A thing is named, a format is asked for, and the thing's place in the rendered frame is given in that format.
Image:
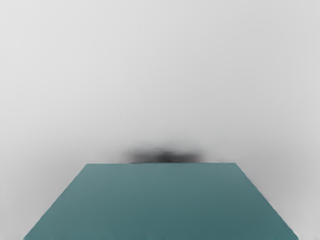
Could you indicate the teal block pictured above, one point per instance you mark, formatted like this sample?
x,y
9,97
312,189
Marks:
x,y
160,205

